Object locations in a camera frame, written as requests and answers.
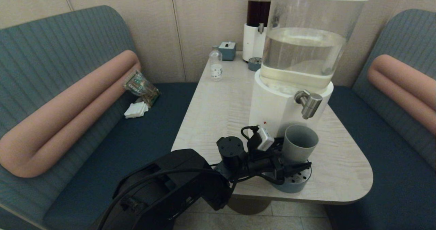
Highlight grey-blue plastic cup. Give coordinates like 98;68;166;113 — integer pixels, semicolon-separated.
281;124;320;166

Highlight metal dispenser tap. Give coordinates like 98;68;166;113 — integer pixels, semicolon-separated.
294;90;323;120

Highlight blue drip tray metal grate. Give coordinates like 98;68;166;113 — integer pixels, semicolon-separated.
265;155;312;194

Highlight clear water dispenser white base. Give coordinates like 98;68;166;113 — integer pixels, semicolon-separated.
248;0;371;155

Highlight small blue drip tray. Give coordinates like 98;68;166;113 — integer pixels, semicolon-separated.
248;58;263;72

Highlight small clear bottle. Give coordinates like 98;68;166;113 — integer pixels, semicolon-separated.
209;46;223;82

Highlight teal upholstered bench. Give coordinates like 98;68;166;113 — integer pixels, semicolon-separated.
324;9;436;230
0;5;199;230

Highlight dark drink dispenser white base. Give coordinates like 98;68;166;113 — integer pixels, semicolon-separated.
243;0;281;63

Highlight small blue box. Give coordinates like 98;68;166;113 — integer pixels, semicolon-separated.
219;42;237;62

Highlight pink bolster cushion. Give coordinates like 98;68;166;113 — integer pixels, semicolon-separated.
367;55;436;137
0;50;142;178

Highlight white folded napkins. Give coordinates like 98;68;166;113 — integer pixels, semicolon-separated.
124;102;149;119

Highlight clear snack packet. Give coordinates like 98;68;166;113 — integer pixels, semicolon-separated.
123;71;160;108

